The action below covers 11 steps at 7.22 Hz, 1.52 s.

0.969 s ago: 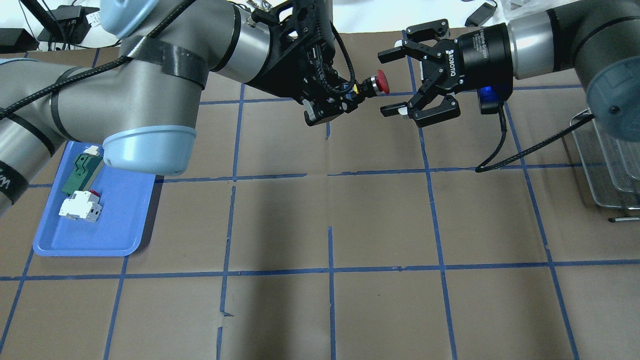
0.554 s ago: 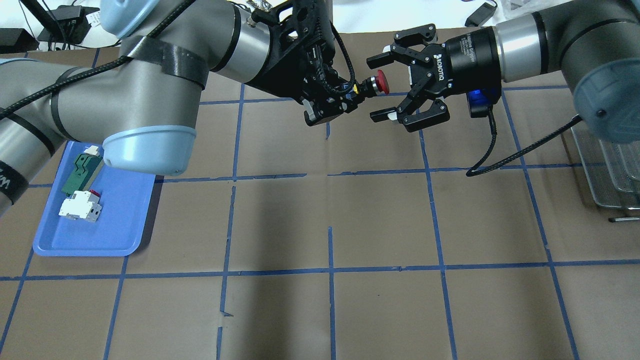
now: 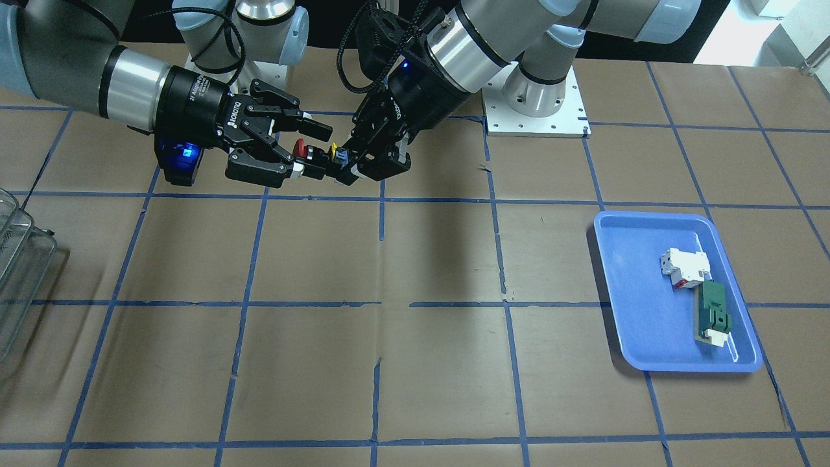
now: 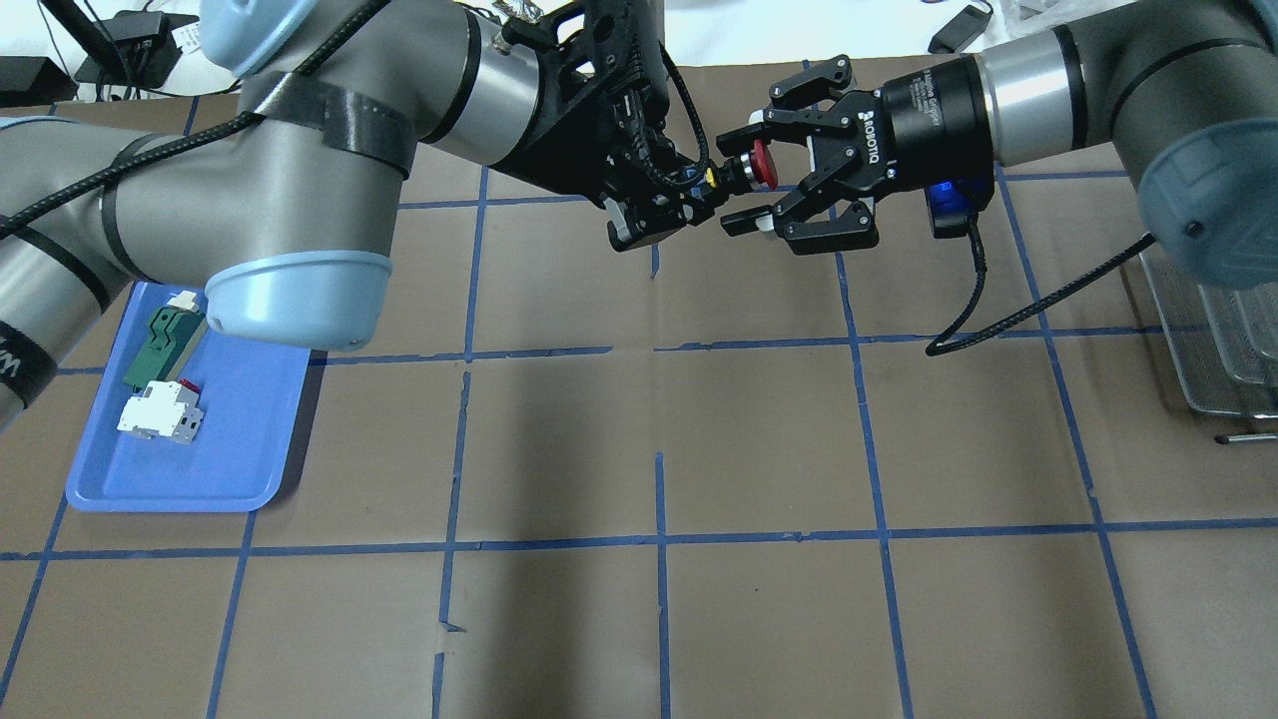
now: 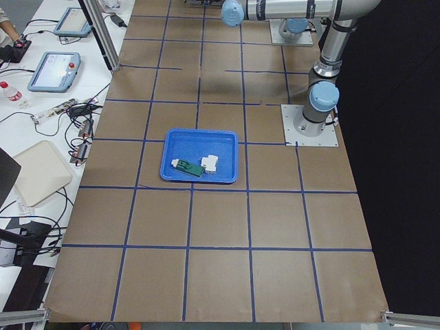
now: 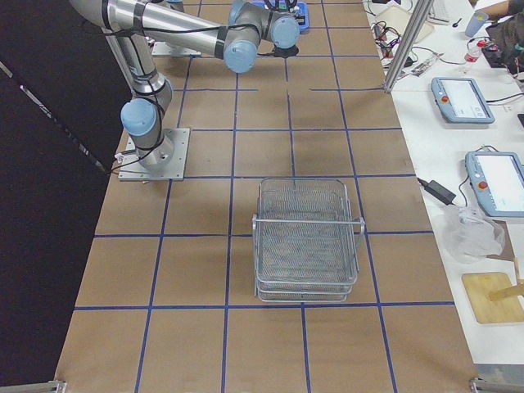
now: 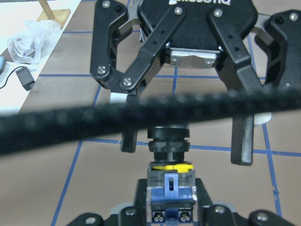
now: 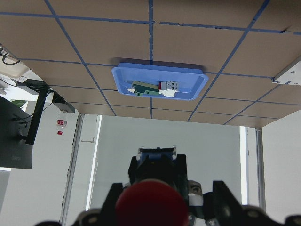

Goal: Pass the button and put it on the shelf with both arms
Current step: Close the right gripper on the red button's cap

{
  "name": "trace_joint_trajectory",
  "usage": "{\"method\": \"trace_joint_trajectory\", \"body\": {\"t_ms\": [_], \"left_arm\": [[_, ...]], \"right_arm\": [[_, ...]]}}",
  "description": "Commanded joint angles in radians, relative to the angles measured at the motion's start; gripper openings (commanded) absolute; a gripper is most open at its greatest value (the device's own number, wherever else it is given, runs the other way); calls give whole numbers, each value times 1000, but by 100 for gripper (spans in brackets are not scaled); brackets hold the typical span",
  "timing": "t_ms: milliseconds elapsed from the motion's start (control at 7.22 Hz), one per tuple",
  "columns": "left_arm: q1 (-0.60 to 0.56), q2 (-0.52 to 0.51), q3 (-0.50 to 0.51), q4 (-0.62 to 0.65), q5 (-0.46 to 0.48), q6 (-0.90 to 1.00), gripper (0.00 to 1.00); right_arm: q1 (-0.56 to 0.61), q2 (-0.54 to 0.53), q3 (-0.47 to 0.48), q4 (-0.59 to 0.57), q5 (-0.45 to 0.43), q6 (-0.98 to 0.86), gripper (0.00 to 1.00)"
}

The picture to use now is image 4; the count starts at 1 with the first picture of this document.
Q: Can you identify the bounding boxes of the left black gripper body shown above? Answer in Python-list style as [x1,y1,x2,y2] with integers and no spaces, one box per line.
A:
[498,1,709,208]

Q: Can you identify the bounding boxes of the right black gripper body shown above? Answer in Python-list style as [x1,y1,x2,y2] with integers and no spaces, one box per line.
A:
[804,56,994,201]

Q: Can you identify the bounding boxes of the red emergency stop button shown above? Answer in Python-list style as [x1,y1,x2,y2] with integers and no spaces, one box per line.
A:
[698,140,780,204]

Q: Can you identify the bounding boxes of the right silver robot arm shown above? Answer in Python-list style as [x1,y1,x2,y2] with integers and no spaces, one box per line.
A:
[717,1,1277,290]

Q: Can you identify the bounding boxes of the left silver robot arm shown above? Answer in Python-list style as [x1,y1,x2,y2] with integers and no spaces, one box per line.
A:
[1,1,711,427]

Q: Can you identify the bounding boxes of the blue plastic tray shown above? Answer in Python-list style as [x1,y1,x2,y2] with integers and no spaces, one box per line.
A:
[65,284,311,513]

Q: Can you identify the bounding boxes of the green relay module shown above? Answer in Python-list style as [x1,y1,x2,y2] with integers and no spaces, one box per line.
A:
[123,290,210,395]

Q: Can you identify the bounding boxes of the white circuit breaker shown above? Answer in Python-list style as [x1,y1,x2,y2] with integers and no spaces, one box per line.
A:
[116,378,204,444]

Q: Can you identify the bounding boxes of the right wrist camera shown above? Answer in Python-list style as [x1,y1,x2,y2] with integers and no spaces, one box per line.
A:
[924,176,993,240]

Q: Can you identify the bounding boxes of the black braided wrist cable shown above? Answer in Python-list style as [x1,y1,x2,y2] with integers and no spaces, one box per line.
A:
[0,0,712,252]

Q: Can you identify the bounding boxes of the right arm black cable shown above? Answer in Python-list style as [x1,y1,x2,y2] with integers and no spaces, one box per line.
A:
[924,209,1159,358]

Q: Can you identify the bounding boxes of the wire mesh shelf rack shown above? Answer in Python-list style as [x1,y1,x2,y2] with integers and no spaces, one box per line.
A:
[1140,246,1277,444]

